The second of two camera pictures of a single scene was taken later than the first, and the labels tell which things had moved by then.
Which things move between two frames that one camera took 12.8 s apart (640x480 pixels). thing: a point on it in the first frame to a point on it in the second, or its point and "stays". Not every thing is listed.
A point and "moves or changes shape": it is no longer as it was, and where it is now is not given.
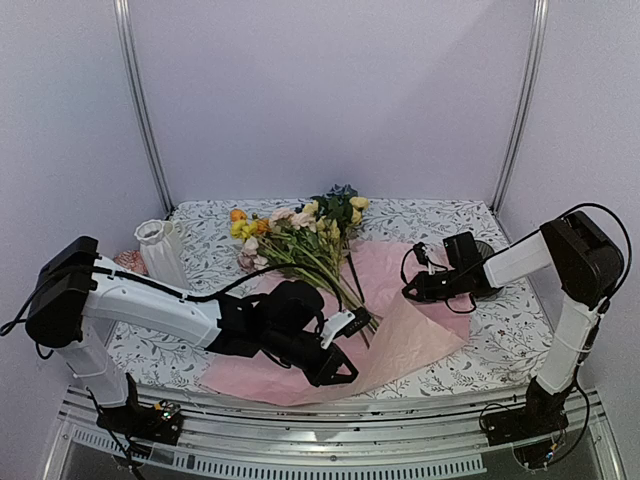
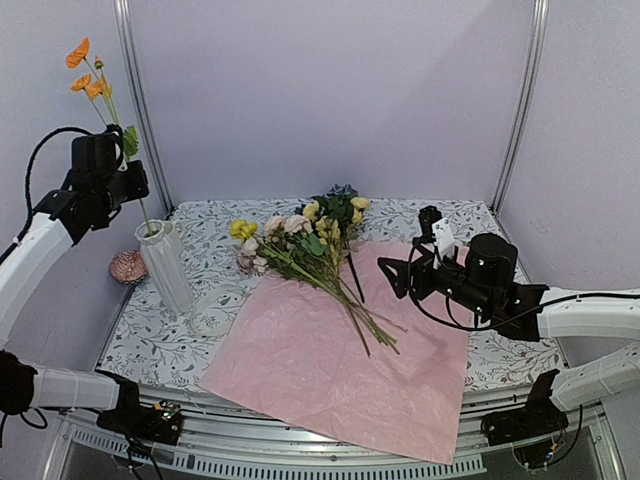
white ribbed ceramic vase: x=161 y=255 stays
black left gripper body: x=310 y=369 to x=137 y=187
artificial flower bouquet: x=311 y=239 moves or changes shape
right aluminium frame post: x=538 y=44 stays
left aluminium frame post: x=124 y=27 stays
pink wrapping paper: x=392 y=335 moves or changes shape
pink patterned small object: x=132 y=260 stays
